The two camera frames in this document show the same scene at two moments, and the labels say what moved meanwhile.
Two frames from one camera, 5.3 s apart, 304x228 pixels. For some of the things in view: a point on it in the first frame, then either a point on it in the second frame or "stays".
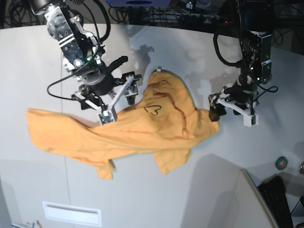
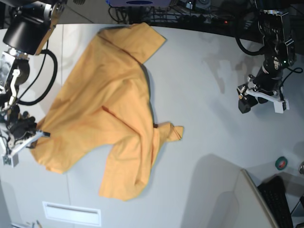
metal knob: x=301 y=169 stays
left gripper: x=101 y=81 → x=20 y=125
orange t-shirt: x=166 y=124 → x=106 y=101
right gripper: x=239 y=94 → x=268 y=83
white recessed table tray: x=73 y=213 stays
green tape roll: x=281 y=163 stays
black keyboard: x=273 y=189 stays
